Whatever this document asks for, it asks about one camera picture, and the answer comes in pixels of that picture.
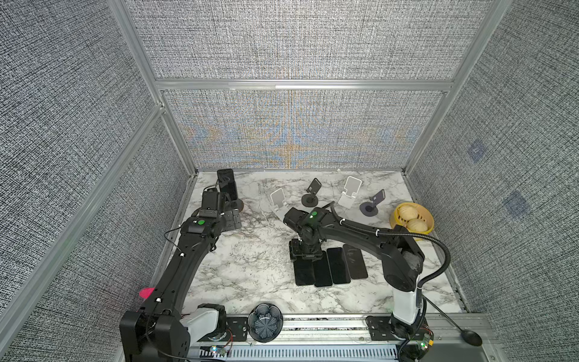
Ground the black round stand back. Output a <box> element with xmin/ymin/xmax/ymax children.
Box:
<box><xmin>301</xmin><ymin>178</ymin><xmax>322</xmax><ymax>208</ymax></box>

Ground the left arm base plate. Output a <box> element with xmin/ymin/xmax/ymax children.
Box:
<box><xmin>199</xmin><ymin>315</ymin><xmax>249</xmax><ymax>344</ymax></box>

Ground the pink white plush toy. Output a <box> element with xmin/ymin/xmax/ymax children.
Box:
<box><xmin>138</xmin><ymin>287</ymin><xmax>155</xmax><ymax>300</ymax></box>

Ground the dark glass flower bowl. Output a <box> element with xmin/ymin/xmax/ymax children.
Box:
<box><xmin>248</xmin><ymin>303</ymin><xmax>283</xmax><ymax>343</ymax></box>

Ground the aluminium front rail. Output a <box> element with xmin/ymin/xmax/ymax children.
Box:
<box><xmin>185</xmin><ymin>312</ymin><xmax>508</xmax><ymax>361</ymax></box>

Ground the black phone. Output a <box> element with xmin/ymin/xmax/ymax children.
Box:
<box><xmin>217</xmin><ymin>168</ymin><xmax>238</xmax><ymax>201</ymax></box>
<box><xmin>327</xmin><ymin>247</ymin><xmax>351</xmax><ymax>284</ymax></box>
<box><xmin>343</xmin><ymin>244</ymin><xmax>368</xmax><ymax>280</ymax></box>
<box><xmin>312</xmin><ymin>250</ymin><xmax>333</xmax><ymax>287</ymax></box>
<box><xmin>293</xmin><ymin>259</ymin><xmax>315</xmax><ymax>286</ymax></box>

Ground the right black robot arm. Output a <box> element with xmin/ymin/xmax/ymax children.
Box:
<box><xmin>283</xmin><ymin>203</ymin><xmax>451</xmax><ymax>340</ymax></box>

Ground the brown round phone stand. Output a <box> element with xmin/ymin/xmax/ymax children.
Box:
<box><xmin>232</xmin><ymin>199</ymin><xmax>244</xmax><ymax>212</ymax></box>

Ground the yellow bamboo steamer basket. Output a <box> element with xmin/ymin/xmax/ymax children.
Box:
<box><xmin>390</xmin><ymin>202</ymin><xmax>434</xmax><ymax>235</ymax></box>

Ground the white stand centre-left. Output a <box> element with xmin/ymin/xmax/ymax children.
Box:
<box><xmin>270</xmin><ymin>188</ymin><xmax>291</xmax><ymax>221</ymax></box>

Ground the white folding phone stand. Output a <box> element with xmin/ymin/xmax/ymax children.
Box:
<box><xmin>338</xmin><ymin>176</ymin><xmax>363</xmax><ymax>209</ymax></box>

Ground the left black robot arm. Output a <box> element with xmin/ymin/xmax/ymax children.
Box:
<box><xmin>119</xmin><ymin>188</ymin><xmax>241</xmax><ymax>361</ymax></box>

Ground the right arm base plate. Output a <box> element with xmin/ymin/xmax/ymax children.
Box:
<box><xmin>366</xmin><ymin>315</ymin><xmax>396</xmax><ymax>342</ymax></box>

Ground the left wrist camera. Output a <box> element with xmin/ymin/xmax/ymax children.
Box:
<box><xmin>201</xmin><ymin>189</ymin><xmax>225</xmax><ymax>212</ymax></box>

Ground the black ladle spoon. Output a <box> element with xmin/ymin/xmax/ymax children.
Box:
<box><xmin>423</xmin><ymin>296</ymin><xmax>483</xmax><ymax>347</ymax></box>

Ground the purple round phone stand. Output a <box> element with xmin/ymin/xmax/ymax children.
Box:
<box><xmin>359</xmin><ymin>189</ymin><xmax>385</xmax><ymax>217</ymax></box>

